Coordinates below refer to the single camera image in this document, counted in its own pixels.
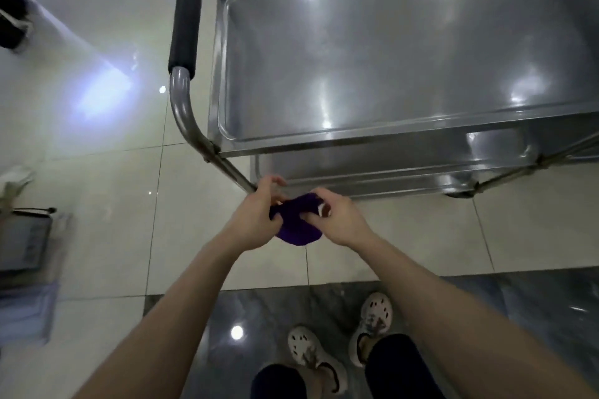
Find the person's right hand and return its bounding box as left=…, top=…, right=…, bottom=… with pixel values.
left=299, top=187, right=373, bottom=248

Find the person's left hand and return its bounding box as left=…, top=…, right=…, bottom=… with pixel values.
left=224, top=175, right=288, bottom=252

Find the purple cloth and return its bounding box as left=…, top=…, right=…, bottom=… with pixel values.
left=269, top=194, right=325, bottom=247

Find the person's left forearm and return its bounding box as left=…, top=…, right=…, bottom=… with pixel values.
left=72, top=234, right=264, bottom=399

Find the person's right forearm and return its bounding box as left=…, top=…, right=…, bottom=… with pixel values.
left=338, top=234, right=599, bottom=399

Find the white perforated clog shoe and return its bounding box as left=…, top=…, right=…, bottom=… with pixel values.
left=348, top=291, right=393, bottom=368
left=287, top=326, right=348, bottom=395

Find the person's dark trouser leg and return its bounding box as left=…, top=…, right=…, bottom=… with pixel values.
left=364, top=333, right=446, bottom=399
left=251, top=363, right=307, bottom=399

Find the stainless steel trolley cart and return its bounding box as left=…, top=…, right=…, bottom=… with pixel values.
left=169, top=0, right=599, bottom=200

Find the clear plastic storage box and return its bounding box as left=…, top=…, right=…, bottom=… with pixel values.
left=0, top=208, right=73, bottom=348

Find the black foam trolley handle grip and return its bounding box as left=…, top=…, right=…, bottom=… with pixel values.
left=168, top=0, right=207, bottom=77

